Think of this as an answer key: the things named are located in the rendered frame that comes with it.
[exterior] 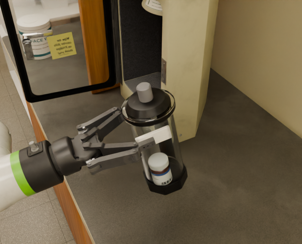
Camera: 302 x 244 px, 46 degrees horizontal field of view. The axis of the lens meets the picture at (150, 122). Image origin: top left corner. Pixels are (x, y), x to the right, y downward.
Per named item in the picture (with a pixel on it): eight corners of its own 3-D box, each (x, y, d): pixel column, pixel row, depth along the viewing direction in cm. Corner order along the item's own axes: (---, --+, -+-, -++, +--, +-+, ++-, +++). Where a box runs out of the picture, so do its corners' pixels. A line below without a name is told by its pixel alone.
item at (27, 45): (34, 59, 105) (30, 41, 101) (26, 60, 104) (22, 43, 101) (34, 56, 106) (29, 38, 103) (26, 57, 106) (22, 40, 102)
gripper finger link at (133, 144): (83, 142, 70) (81, 146, 69) (137, 138, 67) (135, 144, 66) (89, 155, 72) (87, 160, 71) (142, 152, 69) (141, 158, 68)
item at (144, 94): (161, 93, 76) (156, 67, 71) (180, 115, 69) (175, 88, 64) (121, 109, 74) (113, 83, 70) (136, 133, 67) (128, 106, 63)
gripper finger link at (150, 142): (128, 145, 68) (132, 156, 65) (152, 136, 68) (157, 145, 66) (130, 151, 69) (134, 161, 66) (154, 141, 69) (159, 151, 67)
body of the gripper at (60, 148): (51, 160, 65) (99, 142, 66) (47, 133, 71) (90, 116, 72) (67, 186, 70) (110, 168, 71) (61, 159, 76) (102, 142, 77)
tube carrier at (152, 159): (178, 152, 88) (163, 82, 75) (195, 182, 80) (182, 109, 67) (137, 168, 87) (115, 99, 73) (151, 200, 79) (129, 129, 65)
